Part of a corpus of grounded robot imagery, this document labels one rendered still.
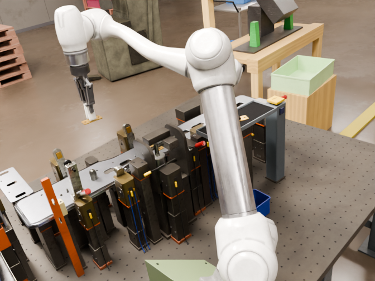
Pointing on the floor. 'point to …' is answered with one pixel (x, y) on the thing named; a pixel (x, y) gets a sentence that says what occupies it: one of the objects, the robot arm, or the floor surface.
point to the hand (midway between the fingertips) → (90, 111)
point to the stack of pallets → (11, 57)
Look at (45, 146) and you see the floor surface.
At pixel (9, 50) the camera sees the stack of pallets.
